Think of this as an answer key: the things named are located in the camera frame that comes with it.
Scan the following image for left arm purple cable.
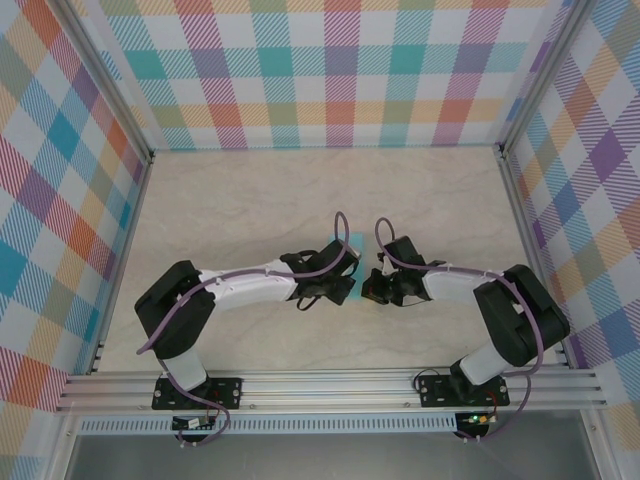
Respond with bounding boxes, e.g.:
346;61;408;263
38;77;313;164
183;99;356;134
136;211;359;449

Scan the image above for left small circuit board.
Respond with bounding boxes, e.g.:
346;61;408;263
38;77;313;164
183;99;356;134
172;416;216;431

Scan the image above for perforated metal cable tray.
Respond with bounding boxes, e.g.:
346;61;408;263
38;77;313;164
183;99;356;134
77;417;459;435

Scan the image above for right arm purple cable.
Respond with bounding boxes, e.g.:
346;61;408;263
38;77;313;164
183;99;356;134
374;216;546;444

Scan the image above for aluminium frame post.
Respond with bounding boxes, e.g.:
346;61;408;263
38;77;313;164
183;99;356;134
58;0;155;162
499;0;591;151

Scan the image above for grey metal sheet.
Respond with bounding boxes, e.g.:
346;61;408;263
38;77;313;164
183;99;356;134
64;432;601;480

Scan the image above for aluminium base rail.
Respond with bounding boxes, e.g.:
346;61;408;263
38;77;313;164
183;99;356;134
54;367;609;414

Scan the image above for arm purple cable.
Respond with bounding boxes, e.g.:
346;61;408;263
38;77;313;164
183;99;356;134
374;216;546;444
136;211;359;449

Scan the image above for light blue paper sheet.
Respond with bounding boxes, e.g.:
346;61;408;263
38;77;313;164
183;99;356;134
324;230;367;302

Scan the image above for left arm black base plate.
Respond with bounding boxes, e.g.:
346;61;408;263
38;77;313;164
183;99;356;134
152;377;244;411

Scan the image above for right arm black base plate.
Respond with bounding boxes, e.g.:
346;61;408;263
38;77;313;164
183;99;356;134
418;374;510;409

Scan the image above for aluminium side rail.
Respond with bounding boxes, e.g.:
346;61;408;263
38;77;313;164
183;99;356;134
87;149;155;376
497;144;571;369

